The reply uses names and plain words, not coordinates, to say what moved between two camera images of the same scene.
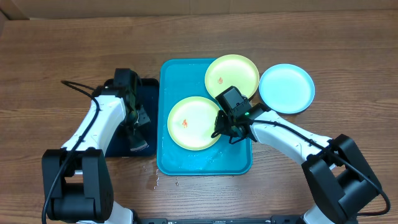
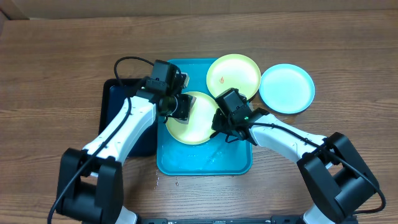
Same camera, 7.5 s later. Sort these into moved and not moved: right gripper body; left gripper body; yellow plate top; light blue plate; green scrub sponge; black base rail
Moved: green scrub sponge; left gripper body
Not moved: yellow plate top; right gripper body; light blue plate; black base rail
